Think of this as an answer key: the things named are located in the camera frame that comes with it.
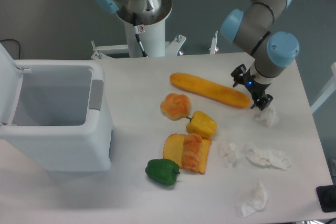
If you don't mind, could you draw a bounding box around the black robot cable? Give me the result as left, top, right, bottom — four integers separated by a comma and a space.
132, 13, 149, 58

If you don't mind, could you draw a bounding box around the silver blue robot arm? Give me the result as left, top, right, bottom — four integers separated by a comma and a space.
220, 0, 300, 110

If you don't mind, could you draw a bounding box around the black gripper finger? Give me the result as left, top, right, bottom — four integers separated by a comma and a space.
250, 94, 274, 111
230, 64, 246, 88

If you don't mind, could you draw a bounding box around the crumpled white tissue lower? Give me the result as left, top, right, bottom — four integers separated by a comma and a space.
239, 181, 268, 218

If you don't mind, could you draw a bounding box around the small croissant bread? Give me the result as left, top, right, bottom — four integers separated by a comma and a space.
182, 133, 202, 172

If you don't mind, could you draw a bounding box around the yellow bell pepper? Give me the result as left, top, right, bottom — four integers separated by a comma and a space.
186, 111, 217, 139

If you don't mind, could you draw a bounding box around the white frame post right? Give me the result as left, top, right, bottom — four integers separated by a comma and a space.
310, 62, 335, 114

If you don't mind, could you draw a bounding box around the crumpled white tissue small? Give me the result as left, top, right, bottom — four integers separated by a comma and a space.
219, 142, 236, 167

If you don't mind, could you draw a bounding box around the black device at edge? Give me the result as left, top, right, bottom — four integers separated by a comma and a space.
316, 185, 336, 212

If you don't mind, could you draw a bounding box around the white open trash bin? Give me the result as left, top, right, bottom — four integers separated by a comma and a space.
1, 48, 114, 172

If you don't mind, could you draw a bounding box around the crumpled white tissue wide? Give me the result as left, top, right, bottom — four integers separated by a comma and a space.
244, 143, 291, 170

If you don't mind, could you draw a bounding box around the long orange baguette bread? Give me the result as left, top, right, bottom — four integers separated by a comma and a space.
170, 72, 251, 109

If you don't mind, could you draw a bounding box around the toast bread slice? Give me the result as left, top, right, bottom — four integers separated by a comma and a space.
163, 134, 212, 174

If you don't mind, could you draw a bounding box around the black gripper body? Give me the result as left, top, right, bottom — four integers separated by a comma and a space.
243, 70, 272, 98

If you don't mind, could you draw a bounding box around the green bell pepper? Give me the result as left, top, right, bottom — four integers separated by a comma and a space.
145, 159, 180, 186

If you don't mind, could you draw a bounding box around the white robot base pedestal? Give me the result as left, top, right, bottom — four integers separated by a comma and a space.
91, 0, 186, 58

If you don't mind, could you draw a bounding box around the black floor cable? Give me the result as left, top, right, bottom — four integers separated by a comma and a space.
0, 38, 21, 60

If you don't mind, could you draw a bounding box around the round knotted bread roll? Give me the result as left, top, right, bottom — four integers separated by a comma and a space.
160, 93, 191, 120

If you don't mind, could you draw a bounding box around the crumpled white tissue upper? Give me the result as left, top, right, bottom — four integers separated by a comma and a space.
255, 105, 279, 127

